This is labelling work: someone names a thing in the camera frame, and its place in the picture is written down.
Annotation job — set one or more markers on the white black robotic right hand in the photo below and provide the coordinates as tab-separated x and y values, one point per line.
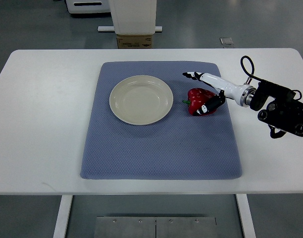
216	85

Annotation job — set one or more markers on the red bell pepper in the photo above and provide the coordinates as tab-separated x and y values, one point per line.
197	97

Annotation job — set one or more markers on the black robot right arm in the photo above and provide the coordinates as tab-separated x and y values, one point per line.
277	106

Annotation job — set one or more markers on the cream round plate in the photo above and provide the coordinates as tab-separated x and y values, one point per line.
141	100

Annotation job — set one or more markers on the metal floor plate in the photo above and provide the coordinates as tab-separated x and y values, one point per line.
155	227

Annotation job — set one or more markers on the silver floor outlet box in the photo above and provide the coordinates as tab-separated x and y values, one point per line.
226	41

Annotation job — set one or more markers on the blue textured mat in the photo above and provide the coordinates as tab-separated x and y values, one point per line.
180	146

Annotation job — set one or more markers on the right white table leg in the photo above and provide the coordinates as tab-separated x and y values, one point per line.
245	216

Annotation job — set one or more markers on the white table leg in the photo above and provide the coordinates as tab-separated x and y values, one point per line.
245	216
63	216

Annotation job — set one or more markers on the cardboard box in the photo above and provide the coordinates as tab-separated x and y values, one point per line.
134	41

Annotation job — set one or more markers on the white cabinet with slot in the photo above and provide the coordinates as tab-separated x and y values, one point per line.
87	8

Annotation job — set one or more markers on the left white table leg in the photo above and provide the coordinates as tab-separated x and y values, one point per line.
63	216

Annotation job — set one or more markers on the white pedestal machine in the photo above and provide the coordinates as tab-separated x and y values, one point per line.
132	17

